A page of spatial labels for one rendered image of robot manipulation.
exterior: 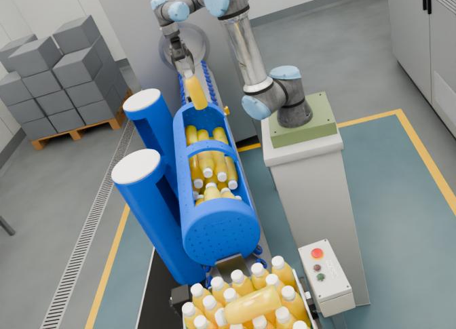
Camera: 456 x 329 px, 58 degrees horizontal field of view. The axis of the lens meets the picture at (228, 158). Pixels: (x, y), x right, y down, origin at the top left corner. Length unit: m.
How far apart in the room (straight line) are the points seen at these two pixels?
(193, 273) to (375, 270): 1.09
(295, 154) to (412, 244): 1.30
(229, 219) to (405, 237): 1.59
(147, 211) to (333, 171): 1.02
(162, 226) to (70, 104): 3.16
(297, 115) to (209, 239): 0.61
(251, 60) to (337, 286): 0.80
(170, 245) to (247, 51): 1.32
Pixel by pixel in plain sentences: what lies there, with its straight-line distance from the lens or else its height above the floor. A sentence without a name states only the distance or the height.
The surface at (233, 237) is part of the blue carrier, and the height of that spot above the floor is 1.08.
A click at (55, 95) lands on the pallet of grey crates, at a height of 0.62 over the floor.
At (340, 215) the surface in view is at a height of 0.74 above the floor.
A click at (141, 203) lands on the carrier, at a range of 2.21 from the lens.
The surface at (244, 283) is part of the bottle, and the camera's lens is 1.40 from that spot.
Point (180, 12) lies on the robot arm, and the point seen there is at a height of 1.72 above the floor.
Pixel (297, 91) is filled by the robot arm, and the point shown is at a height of 1.35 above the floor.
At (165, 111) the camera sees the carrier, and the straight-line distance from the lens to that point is 2.91.
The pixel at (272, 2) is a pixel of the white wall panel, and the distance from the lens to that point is 6.51.
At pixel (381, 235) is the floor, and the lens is 2.82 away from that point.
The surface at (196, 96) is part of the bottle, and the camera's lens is 1.98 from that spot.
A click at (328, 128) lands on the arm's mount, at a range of 1.69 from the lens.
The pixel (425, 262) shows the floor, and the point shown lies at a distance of 2.69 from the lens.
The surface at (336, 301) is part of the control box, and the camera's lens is 1.29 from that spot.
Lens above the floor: 2.14
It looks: 34 degrees down
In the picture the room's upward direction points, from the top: 22 degrees counter-clockwise
